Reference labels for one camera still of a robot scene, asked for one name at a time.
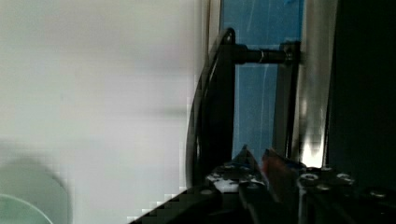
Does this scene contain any black toaster oven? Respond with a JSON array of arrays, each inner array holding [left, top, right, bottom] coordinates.
[[298, 0, 395, 189]]

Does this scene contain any green mug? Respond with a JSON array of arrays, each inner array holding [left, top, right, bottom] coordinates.
[[0, 159, 73, 224]]

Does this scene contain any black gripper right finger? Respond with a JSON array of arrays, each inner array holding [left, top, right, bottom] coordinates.
[[261, 147, 356, 200]]

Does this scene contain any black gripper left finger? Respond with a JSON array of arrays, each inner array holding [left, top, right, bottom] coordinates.
[[205, 145, 265, 193]]

